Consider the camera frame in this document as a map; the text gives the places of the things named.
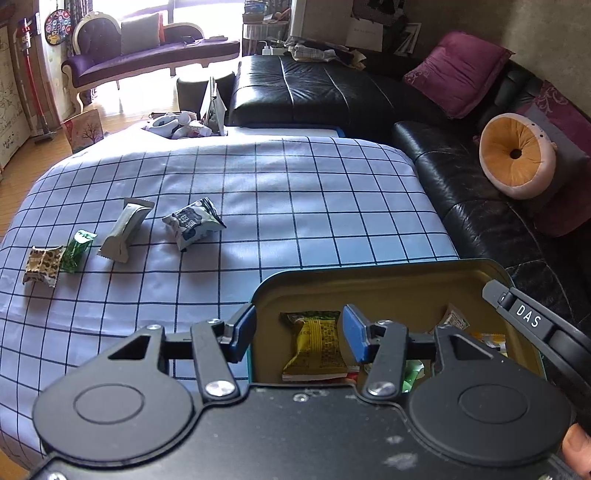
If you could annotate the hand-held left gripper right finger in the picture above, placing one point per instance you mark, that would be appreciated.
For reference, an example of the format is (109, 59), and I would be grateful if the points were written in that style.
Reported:
(354, 330)

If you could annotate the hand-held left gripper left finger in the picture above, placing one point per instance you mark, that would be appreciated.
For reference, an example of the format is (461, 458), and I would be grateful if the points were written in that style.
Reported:
(244, 330)

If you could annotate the silver yellow snack packet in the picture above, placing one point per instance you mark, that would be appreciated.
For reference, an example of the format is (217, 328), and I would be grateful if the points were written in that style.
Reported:
(491, 340)

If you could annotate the gold metal tin tray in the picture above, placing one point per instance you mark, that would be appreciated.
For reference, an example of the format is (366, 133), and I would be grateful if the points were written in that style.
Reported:
(392, 286)

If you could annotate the green black snack packet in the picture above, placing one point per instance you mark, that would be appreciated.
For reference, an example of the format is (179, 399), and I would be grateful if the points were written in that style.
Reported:
(413, 371)

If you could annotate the blue white snack packet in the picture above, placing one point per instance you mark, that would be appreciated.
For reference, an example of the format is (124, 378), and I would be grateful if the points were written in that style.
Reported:
(194, 224)

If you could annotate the long silver snack packet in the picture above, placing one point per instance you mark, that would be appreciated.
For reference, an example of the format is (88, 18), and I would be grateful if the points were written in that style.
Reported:
(122, 230)

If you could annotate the bright green snack packet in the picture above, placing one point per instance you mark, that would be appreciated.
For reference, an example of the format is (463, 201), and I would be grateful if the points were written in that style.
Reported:
(77, 251)

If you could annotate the brown patterned snack packet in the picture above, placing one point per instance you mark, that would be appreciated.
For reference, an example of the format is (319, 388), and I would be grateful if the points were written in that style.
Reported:
(44, 265)

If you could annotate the person's right hand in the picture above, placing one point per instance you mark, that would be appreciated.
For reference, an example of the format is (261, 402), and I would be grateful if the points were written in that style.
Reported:
(577, 447)

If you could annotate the blue checked tablecloth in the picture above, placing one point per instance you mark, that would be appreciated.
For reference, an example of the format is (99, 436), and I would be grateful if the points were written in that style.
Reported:
(277, 194)

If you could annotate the round orange plush cushion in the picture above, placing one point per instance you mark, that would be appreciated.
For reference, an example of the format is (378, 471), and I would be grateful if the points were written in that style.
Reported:
(512, 157)

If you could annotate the white blue storage box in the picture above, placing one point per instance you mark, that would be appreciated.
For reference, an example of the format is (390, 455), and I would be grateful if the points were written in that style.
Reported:
(277, 130)

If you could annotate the white framed board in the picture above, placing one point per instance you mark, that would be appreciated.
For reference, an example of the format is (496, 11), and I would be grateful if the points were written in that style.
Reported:
(213, 108)

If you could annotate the purple patterned cushion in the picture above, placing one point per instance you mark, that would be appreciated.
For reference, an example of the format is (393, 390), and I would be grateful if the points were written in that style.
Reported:
(561, 99)

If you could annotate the black round stool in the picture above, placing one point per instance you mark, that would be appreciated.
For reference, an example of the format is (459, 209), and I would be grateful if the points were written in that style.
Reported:
(194, 90)

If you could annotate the black leather sofa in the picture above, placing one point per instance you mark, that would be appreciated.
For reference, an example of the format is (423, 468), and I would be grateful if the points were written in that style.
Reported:
(300, 87)

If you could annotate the tree print box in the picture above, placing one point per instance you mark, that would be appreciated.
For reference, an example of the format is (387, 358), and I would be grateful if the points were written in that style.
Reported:
(85, 130)

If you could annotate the plain purple cushion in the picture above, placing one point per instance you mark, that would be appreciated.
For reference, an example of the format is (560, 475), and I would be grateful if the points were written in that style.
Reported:
(457, 74)

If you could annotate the white power strip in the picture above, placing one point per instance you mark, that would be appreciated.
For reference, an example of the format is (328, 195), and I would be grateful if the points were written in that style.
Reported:
(272, 49)

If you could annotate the purple chaise longue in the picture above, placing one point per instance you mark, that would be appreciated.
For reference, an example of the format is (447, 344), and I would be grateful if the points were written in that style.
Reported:
(138, 62)

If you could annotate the glass side table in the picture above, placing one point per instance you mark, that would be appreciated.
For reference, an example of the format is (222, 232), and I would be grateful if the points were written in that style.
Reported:
(254, 34)

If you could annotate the white paper bag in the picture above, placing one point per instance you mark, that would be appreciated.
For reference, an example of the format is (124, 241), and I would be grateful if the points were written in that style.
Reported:
(364, 34)

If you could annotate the leaning magazines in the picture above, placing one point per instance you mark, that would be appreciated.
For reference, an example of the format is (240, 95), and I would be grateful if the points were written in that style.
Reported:
(408, 39)

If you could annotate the light grey chaise cushion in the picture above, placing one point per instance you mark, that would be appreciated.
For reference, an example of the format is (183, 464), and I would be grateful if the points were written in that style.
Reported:
(141, 34)

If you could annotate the orange chaise cushion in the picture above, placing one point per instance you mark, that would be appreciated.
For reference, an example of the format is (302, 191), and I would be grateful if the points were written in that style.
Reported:
(161, 27)

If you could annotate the red stick vacuum cleaner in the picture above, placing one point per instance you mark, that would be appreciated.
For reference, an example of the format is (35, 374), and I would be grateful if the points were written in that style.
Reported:
(32, 83)

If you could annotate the white drawing board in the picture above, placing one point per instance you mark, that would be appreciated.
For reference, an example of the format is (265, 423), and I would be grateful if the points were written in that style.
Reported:
(11, 101)

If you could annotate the round colourful dartboard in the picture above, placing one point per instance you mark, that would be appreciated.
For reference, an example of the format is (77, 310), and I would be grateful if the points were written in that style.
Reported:
(57, 27)

